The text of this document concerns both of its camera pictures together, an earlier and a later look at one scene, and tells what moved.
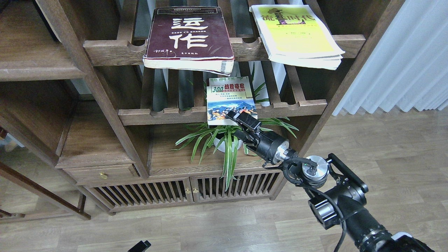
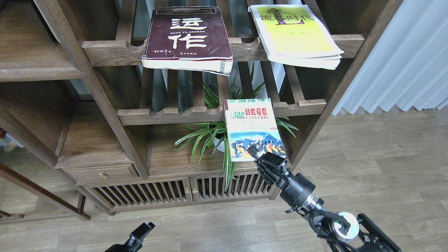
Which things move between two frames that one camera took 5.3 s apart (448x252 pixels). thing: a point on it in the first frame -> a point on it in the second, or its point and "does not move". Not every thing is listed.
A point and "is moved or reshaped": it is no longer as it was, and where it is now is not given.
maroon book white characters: [190, 38] does not move
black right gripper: [267, 147] -> [297, 190]
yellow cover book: [296, 34] does not move
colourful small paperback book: [225, 94] is moved or reshaped
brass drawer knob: [103, 175] does not move
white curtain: [408, 68] does not move
